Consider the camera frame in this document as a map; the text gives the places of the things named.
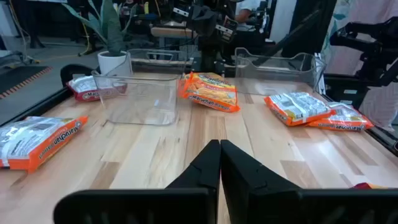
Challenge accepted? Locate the green artificial plant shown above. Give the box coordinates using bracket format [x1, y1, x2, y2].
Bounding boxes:
[61, 0, 137, 57]

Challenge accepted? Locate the wooden background desk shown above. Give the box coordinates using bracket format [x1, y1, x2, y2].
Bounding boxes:
[150, 21, 200, 40]

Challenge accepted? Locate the person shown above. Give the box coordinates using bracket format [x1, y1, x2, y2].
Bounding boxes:
[234, 0, 262, 23]

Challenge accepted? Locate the white plant pot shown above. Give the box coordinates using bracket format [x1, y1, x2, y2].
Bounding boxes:
[97, 50, 133, 77]

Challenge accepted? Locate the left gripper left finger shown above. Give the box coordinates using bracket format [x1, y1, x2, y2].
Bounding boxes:
[53, 139, 221, 224]

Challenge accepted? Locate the orange Maruchan ramen pack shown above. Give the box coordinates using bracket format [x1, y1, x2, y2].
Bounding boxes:
[264, 91, 337, 127]
[0, 115, 90, 174]
[178, 72, 241, 113]
[306, 101, 375, 131]

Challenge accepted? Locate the red Maruchan ramen pack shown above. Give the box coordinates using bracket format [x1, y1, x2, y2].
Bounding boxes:
[66, 75, 128, 103]
[352, 182, 389, 190]

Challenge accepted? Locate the patterned fabric screen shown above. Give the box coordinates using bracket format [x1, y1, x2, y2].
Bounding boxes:
[320, 0, 398, 131]

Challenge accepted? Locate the black articulated stand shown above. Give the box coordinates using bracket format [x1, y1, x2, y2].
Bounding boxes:
[328, 17, 398, 88]

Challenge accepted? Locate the clear plastic bin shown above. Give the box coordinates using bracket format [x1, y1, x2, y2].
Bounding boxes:
[234, 47, 327, 96]
[91, 48, 196, 127]

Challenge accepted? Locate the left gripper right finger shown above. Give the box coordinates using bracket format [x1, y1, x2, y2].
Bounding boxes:
[220, 139, 398, 224]

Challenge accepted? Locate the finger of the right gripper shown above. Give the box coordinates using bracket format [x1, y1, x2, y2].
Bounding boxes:
[203, 6, 219, 37]
[188, 4, 205, 35]

